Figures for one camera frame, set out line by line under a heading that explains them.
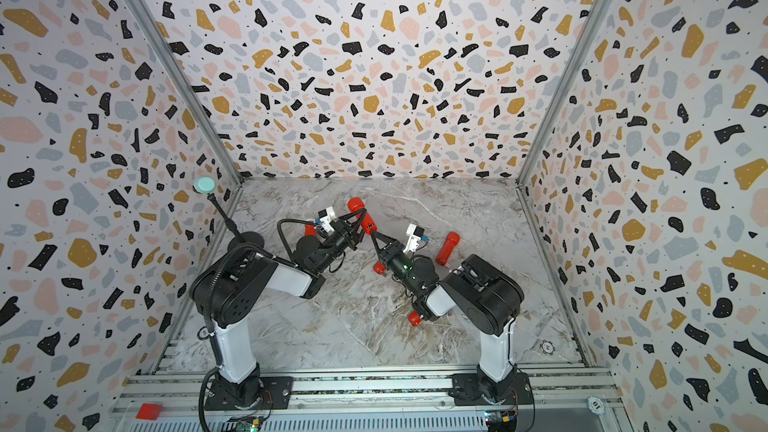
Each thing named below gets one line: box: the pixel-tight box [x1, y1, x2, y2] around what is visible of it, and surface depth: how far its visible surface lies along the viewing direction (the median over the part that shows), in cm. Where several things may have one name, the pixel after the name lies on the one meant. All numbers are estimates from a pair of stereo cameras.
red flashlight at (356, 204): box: [347, 196, 378, 236], surface depth 86 cm
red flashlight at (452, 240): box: [436, 231, 461, 266], surface depth 102 cm
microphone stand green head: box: [193, 176, 265, 251], surface depth 92 cm
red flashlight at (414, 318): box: [407, 310, 422, 327], surface depth 85 cm
